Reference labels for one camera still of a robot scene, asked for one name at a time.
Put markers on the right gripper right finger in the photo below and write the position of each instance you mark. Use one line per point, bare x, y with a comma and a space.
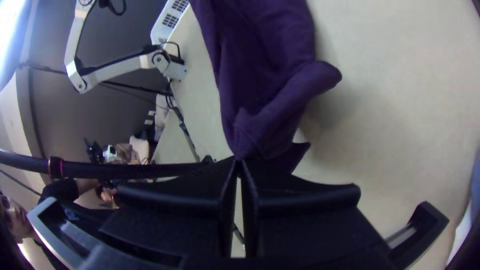
300, 221

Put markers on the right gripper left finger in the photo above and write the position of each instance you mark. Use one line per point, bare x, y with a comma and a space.
180, 221

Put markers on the dark t-shirt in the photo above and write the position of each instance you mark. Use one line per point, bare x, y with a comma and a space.
262, 75

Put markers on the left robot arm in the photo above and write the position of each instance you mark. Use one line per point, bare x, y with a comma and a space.
112, 67

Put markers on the person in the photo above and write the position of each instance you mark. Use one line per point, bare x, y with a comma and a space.
56, 189

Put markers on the white laundry basket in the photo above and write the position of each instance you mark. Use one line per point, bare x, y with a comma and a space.
172, 17

